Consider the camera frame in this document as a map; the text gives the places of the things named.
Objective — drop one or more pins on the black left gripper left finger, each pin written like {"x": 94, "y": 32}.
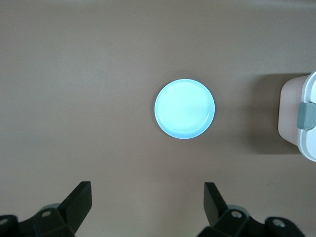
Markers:
{"x": 71, "y": 209}

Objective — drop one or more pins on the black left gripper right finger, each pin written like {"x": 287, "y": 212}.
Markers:
{"x": 217, "y": 212}

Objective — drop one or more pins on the pink storage box white lid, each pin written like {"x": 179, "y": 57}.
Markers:
{"x": 288, "y": 116}

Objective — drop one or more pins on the light blue round plate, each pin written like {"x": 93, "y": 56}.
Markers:
{"x": 184, "y": 108}

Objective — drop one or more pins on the brown table cover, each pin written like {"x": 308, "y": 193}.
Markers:
{"x": 74, "y": 74}

